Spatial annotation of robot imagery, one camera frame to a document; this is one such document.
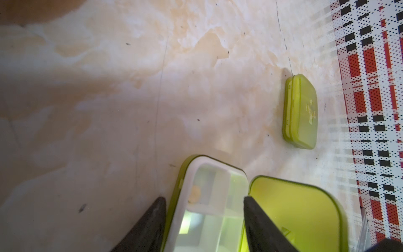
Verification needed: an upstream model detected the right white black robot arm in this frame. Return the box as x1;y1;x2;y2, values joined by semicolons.
366;238;403;252

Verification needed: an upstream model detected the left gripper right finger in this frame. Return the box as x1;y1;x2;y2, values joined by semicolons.
243;196;297;252

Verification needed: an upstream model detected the green pillbox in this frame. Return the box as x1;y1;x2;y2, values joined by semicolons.
162;155;348;252
282;74;319;150

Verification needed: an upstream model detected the brown plush bear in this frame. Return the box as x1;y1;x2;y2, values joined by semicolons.
1;0;85;26

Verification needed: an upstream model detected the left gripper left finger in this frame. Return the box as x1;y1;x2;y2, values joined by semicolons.
112;197;166;252

